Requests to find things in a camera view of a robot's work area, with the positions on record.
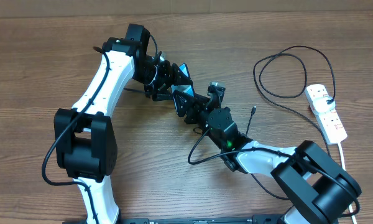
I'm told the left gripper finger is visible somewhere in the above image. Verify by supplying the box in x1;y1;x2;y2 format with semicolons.
172;63;193;86
152;90;173;101

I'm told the blue screen Galaxy smartphone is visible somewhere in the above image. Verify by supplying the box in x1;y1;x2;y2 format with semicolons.
171;63;195;96

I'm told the black USB charging cable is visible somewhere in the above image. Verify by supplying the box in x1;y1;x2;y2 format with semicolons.
244;45;336;200

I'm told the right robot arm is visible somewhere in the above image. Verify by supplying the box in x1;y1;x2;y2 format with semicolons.
172;87;362;223

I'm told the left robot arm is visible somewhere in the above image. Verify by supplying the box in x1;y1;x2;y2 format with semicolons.
50;24;195;223

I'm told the white charger plug adapter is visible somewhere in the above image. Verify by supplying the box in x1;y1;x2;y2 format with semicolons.
310;96;336;114

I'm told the white power extension strip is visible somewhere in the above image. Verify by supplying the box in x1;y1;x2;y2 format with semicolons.
305;84;348;145

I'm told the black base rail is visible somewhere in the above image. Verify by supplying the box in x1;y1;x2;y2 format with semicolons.
115;215;285;224

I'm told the white power strip cord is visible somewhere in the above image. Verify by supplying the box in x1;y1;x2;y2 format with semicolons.
337;142;357;224

